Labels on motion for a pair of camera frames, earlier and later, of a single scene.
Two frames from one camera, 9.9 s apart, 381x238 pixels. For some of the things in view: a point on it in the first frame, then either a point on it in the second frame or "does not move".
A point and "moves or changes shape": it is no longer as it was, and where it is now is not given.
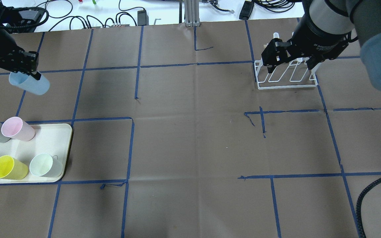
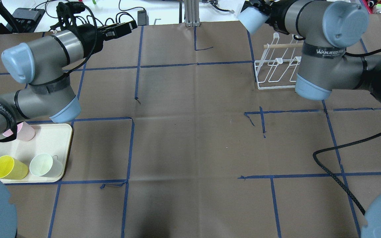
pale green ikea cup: [44, 165] does not move
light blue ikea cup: [39, 87] moves or changes shape
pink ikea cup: [14, 128] does not move
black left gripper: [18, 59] → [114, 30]
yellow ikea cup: [5, 167] does not move
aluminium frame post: [191, 13] does not move
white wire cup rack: [294, 73] does not move
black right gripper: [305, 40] → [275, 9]
